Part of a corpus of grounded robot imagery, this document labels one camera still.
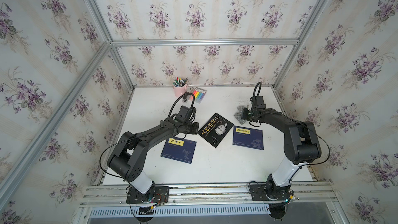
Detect grey striped cleaning cloth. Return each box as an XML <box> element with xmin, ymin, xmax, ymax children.
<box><xmin>234</xmin><ymin>105</ymin><xmax>246</xmax><ymax>124</ymax></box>

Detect black portrait book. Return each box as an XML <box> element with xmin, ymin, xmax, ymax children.
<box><xmin>198</xmin><ymin>113</ymin><xmax>234</xmax><ymax>148</ymax></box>

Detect blue book yellow label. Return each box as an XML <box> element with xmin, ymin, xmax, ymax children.
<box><xmin>232</xmin><ymin>126</ymin><xmax>264</xmax><ymax>150</ymax></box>
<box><xmin>160</xmin><ymin>138</ymin><xmax>197</xmax><ymax>164</ymax></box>

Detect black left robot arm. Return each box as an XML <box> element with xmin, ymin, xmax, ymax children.
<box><xmin>106</xmin><ymin>92</ymin><xmax>199</xmax><ymax>202</ymax></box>

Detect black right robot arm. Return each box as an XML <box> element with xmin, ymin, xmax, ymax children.
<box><xmin>242</xmin><ymin>82</ymin><xmax>322</xmax><ymax>201</ymax></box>

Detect colourful sticky notes pack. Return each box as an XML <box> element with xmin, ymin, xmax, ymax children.
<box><xmin>187</xmin><ymin>87</ymin><xmax>207</xmax><ymax>104</ymax></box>

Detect pink pen cup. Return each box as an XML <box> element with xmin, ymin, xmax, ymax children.
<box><xmin>173</xmin><ymin>84</ymin><xmax>188</xmax><ymax>97</ymax></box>

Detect pens in cup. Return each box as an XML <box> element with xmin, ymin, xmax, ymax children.
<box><xmin>173</xmin><ymin>77</ymin><xmax>188</xmax><ymax>88</ymax></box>

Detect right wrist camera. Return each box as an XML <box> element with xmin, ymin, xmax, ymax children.
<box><xmin>250</xmin><ymin>96</ymin><xmax>266</xmax><ymax>112</ymax></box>

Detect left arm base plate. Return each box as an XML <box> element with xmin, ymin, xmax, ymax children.
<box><xmin>126</xmin><ymin>186</ymin><xmax>170</xmax><ymax>205</ymax></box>

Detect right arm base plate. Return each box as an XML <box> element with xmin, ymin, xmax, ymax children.
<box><xmin>248</xmin><ymin>181</ymin><xmax>294</xmax><ymax>202</ymax></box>

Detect white slotted cable duct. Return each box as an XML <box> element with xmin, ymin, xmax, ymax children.
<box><xmin>89</xmin><ymin>203</ymin><xmax>271</xmax><ymax>218</ymax></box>

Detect aluminium mounting rail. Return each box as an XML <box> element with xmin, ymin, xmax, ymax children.
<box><xmin>79</xmin><ymin>181</ymin><xmax>337</xmax><ymax>207</ymax></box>

